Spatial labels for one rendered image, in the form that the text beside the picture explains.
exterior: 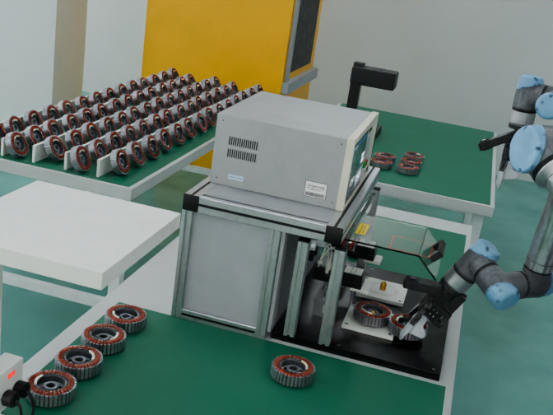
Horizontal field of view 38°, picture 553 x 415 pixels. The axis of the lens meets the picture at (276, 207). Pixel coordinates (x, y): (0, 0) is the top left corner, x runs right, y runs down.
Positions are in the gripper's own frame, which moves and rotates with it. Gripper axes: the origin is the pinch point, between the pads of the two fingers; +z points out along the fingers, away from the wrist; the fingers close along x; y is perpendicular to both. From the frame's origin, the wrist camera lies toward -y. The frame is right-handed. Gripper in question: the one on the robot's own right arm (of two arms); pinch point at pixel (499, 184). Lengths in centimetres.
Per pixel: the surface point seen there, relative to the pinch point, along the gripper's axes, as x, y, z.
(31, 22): 208, -354, 17
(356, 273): -49, -29, 23
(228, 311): -72, -57, 35
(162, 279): -56, -87, 40
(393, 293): -23.3, -21.8, 37.0
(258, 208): -71, -52, 4
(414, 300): -20.9, -15.3, 38.2
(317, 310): -52, -37, 36
